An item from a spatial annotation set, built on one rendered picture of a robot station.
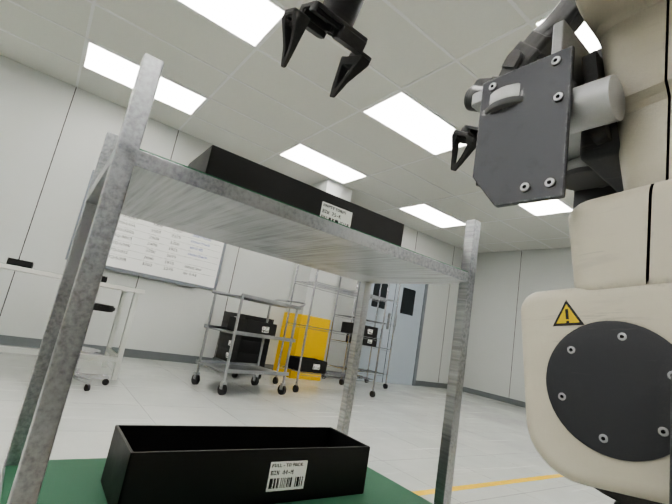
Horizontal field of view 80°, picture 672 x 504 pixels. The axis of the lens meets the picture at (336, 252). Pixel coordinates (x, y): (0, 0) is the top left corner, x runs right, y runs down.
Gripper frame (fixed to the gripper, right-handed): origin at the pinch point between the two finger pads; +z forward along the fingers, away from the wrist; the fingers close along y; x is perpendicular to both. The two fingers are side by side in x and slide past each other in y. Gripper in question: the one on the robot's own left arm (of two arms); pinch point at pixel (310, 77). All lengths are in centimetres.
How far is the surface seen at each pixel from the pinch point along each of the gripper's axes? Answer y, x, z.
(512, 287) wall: -736, -397, 66
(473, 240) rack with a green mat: -65, -8, 12
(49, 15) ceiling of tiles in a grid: 75, -418, -1
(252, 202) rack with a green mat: -0.6, -3.1, 23.0
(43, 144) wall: 55, -497, 127
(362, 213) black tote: -37.0, -21.1, 18.5
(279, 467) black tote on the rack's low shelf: -26, 7, 74
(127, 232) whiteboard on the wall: -52, -462, 190
